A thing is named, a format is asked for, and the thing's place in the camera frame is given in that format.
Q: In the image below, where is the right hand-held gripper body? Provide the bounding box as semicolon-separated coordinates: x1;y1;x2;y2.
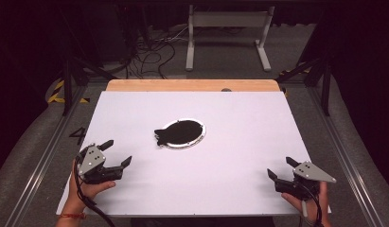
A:
274;160;337;201

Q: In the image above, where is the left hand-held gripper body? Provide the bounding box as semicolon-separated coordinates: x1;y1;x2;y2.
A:
76;143;124;185

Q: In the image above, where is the oval silver photo frame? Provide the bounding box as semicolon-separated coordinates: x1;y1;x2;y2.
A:
153;117;207;150

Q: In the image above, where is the person's left hand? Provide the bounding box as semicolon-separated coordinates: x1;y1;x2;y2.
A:
62;159;116;216

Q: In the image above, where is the person's right hand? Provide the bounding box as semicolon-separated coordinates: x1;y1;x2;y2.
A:
280;181;331;227

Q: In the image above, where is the white board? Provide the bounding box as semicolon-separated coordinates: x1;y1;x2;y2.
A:
55;90;332;218

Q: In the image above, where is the yellow black hazard tape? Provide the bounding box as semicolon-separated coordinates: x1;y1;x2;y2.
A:
47;79;91;105

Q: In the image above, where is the black metal stand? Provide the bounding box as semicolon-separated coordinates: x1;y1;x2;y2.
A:
274;6;333;117
58;6;119;117

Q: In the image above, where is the white metal stand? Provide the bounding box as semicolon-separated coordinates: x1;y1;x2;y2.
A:
186;4;276;73

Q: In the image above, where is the aluminium floor rail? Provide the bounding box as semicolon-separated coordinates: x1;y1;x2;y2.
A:
4;84;87;227
304;84;387;227

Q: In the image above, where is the right hand-held gripper black cable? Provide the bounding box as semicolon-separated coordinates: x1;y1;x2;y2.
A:
295;182;325;227

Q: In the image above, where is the tangle of black cables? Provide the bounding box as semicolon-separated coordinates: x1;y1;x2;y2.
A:
125;26;190;79

